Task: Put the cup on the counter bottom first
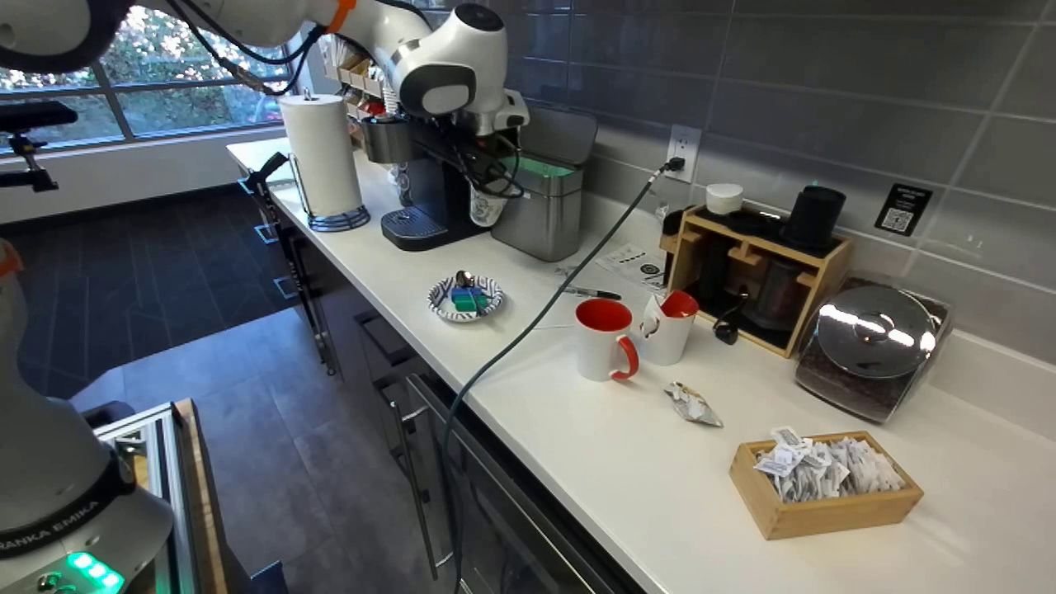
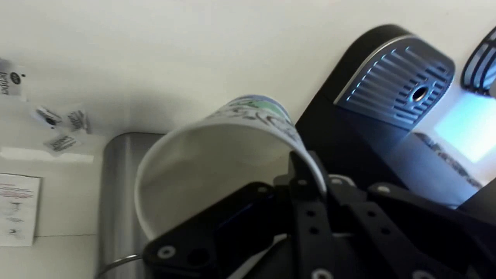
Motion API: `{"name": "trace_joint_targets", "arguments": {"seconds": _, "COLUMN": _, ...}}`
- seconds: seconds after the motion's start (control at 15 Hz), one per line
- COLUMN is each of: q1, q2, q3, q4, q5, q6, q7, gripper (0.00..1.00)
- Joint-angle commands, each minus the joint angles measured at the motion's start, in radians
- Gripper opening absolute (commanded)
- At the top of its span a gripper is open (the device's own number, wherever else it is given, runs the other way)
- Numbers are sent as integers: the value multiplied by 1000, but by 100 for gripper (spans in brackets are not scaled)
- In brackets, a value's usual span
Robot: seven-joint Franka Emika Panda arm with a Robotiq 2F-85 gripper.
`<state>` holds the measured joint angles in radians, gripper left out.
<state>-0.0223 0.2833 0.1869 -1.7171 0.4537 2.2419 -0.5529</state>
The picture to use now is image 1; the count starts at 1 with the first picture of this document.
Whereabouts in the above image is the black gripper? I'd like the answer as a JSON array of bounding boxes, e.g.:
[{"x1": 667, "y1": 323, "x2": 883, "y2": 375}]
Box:
[{"x1": 455, "y1": 116, "x2": 536, "y2": 209}]

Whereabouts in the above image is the white printed paper cup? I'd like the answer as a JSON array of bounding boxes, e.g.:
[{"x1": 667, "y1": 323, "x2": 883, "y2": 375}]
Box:
[{"x1": 469, "y1": 180, "x2": 512, "y2": 234}]

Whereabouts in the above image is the small white cup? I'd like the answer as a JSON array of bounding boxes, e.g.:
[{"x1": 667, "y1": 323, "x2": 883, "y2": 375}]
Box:
[{"x1": 705, "y1": 180, "x2": 746, "y2": 222}]

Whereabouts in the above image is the stainless under-counter appliance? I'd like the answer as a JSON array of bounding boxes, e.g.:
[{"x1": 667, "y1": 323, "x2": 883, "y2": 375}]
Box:
[{"x1": 423, "y1": 407, "x2": 648, "y2": 594}]

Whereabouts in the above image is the dark monitor screen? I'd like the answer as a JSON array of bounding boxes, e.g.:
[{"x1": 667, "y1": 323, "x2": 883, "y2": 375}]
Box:
[{"x1": 488, "y1": 106, "x2": 600, "y2": 267}]

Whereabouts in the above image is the black Keurig coffee maker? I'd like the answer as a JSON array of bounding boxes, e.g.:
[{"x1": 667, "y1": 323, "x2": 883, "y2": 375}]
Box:
[{"x1": 357, "y1": 107, "x2": 498, "y2": 255}]

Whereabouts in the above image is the green packet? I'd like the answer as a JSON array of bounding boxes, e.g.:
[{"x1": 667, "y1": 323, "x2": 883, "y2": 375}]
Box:
[{"x1": 450, "y1": 284, "x2": 493, "y2": 313}]

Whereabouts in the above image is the blue glass bowl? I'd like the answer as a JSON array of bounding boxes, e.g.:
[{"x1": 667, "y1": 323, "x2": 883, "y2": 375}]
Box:
[{"x1": 425, "y1": 267, "x2": 508, "y2": 327}]

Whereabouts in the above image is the grey paper towel holder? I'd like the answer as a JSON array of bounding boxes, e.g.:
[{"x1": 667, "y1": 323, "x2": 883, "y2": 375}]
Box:
[{"x1": 303, "y1": 201, "x2": 377, "y2": 238}]

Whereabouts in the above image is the white paper towel roll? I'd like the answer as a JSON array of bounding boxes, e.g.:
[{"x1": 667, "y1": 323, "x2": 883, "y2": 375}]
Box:
[{"x1": 278, "y1": 92, "x2": 368, "y2": 223}]

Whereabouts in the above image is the white mug red interior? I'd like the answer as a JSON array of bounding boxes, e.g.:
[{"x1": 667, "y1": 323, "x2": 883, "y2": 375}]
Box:
[
  {"x1": 636, "y1": 288, "x2": 705, "y2": 369},
  {"x1": 573, "y1": 295, "x2": 645, "y2": 387}
]

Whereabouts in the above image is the dark wood base cabinet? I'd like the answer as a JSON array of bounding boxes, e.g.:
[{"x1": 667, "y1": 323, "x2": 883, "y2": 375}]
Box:
[{"x1": 278, "y1": 234, "x2": 455, "y2": 465}]

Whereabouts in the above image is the wooden countertop organizer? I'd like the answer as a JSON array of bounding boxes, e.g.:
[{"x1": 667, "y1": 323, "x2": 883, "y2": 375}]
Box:
[{"x1": 662, "y1": 201, "x2": 857, "y2": 363}]

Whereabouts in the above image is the crumpled foil wrapper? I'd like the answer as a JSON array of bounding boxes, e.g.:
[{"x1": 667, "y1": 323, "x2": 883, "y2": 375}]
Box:
[{"x1": 662, "y1": 379, "x2": 725, "y2": 433}]

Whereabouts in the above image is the black jar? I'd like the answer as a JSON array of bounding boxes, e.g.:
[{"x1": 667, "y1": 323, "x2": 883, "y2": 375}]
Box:
[{"x1": 787, "y1": 180, "x2": 848, "y2": 258}]

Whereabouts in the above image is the large window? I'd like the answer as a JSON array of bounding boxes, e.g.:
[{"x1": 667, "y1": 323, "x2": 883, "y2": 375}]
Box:
[{"x1": 0, "y1": 3, "x2": 291, "y2": 148}]

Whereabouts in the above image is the steel lidded appliance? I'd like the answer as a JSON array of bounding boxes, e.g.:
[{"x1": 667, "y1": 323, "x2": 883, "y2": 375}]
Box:
[{"x1": 791, "y1": 276, "x2": 953, "y2": 429}]

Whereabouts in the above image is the black QR code sign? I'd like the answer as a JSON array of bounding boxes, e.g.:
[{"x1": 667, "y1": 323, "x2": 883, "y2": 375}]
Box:
[{"x1": 875, "y1": 180, "x2": 939, "y2": 240}]

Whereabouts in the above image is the pile of white packets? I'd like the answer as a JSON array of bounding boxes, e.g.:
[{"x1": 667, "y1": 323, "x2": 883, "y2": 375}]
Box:
[{"x1": 752, "y1": 425, "x2": 909, "y2": 506}]

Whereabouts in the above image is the black tripod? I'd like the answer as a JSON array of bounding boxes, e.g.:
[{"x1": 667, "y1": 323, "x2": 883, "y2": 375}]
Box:
[{"x1": 0, "y1": 100, "x2": 82, "y2": 199}]

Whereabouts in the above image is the wooden packet box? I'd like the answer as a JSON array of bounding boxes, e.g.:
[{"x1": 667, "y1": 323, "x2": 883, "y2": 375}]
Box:
[{"x1": 725, "y1": 425, "x2": 928, "y2": 544}]

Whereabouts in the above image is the black power cable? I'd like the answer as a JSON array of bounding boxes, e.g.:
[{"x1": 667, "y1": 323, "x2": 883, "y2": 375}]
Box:
[{"x1": 433, "y1": 154, "x2": 690, "y2": 594}]

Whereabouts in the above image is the white wall outlet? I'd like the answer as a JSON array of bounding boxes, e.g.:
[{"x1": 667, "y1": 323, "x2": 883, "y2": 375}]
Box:
[{"x1": 663, "y1": 121, "x2": 708, "y2": 184}]

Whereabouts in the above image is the black camera stand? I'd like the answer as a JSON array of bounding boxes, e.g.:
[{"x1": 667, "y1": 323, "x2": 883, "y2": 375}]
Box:
[{"x1": 241, "y1": 148, "x2": 340, "y2": 379}]

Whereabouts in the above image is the orange cable strap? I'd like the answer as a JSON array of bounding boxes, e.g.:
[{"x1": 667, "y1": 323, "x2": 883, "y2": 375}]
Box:
[{"x1": 326, "y1": 0, "x2": 362, "y2": 35}]

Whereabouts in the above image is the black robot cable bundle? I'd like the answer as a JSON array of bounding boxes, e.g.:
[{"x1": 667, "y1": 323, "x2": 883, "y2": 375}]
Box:
[{"x1": 163, "y1": 0, "x2": 333, "y2": 100}]

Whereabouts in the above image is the aluminium frame robot cart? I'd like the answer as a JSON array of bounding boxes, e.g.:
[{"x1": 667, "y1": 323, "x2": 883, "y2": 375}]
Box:
[{"x1": 94, "y1": 396, "x2": 234, "y2": 594}]

